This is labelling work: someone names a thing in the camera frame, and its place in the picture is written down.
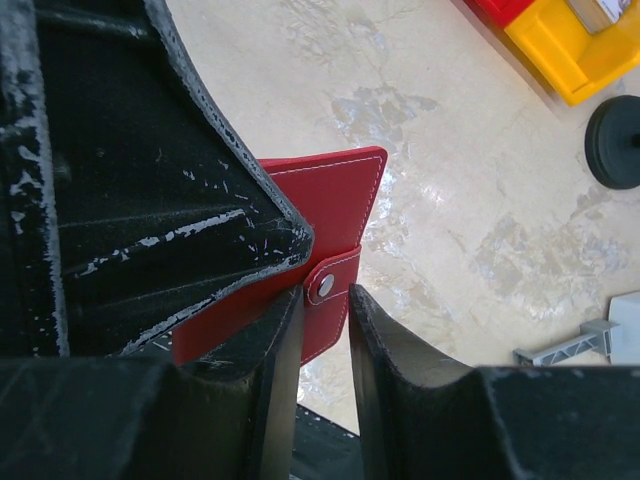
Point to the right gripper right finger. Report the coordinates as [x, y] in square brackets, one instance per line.
[424, 415]

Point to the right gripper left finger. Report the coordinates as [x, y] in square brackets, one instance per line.
[228, 415]

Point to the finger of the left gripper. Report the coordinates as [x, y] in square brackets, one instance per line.
[128, 202]

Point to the red leather card holder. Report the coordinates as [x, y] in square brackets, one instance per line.
[335, 193]

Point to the silver card stack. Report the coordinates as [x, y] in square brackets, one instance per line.
[598, 15]

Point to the white metronome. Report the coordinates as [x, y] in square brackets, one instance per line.
[616, 338]

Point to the black microphone stand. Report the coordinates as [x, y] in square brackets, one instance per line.
[611, 143]

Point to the yellow plastic bin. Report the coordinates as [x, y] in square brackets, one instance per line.
[576, 63]

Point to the red plastic bin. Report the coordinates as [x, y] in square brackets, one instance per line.
[500, 12]

